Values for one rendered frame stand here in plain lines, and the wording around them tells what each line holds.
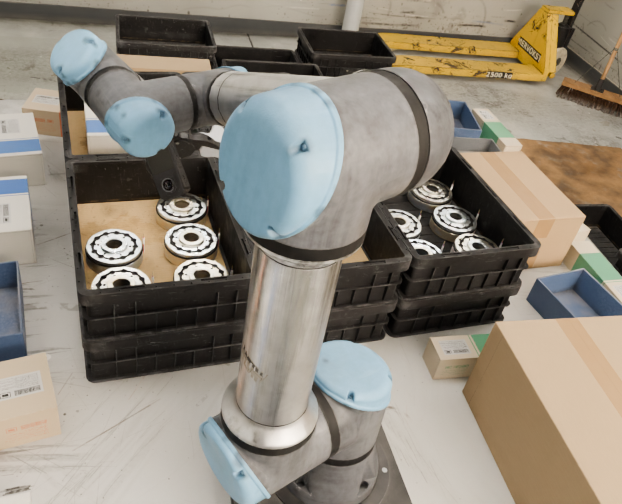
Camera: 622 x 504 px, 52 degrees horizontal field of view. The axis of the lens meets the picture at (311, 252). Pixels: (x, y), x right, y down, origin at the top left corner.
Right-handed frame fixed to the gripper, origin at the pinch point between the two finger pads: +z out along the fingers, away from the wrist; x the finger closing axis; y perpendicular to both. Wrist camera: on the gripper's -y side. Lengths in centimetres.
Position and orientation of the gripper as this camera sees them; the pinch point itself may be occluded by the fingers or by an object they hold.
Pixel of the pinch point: (205, 176)
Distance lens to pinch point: 116.5
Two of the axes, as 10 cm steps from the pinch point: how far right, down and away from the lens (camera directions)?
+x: -9.2, 3.0, 2.6
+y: -1.8, -9.0, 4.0
